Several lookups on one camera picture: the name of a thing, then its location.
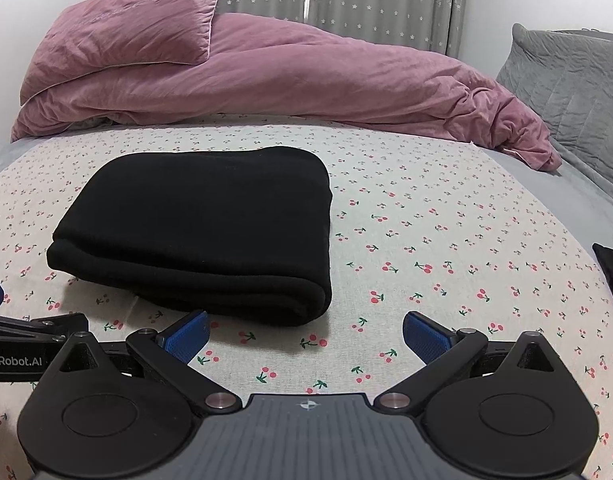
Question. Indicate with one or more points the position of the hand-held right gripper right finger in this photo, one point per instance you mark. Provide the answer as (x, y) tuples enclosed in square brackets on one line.
[(429, 337)]

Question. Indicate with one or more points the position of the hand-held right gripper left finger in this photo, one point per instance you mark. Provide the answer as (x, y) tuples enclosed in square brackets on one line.
[(184, 337)]

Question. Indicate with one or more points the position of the black pants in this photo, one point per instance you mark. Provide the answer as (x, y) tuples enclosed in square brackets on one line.
[(201, 230)]

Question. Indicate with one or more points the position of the cherry print bed sheet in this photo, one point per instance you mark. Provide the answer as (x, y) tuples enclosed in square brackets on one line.
[(436, 210)]

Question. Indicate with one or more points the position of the pink duvet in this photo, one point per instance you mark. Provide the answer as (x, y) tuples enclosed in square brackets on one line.
[(311, 80)]

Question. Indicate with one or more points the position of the grey quilted pillow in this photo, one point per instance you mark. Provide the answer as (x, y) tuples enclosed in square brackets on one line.
[(571, 85)]

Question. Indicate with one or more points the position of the pink pillow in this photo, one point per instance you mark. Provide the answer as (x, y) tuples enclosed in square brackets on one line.
[(136, 25)]

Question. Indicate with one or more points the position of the grey star print curtain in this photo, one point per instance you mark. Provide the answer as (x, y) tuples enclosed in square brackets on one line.
[(376, 0)]

